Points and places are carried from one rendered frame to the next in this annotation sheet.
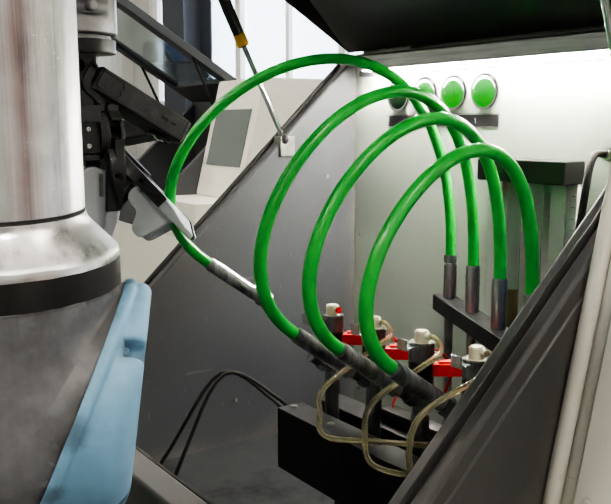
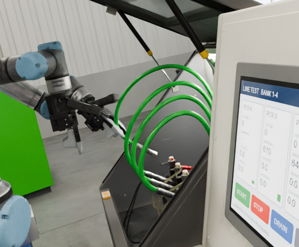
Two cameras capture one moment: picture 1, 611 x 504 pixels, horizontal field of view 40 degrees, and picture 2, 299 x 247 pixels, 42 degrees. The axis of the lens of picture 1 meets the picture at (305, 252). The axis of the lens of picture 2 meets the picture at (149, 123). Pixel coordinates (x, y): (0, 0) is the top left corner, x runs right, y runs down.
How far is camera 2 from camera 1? 0.60 m
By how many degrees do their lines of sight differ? 25
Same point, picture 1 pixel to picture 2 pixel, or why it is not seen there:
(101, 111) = (69, 112)
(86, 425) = not seen: outside the picture
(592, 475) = (209, 228)
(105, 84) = (69, 104)
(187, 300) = not seen: hidden behind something
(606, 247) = (211, 150)
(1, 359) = not seen: outside the picture
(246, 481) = not seen: hidden behind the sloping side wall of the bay
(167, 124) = (92, 111)
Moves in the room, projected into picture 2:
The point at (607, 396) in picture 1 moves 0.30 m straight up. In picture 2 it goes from (211, 202) to (190, 83)
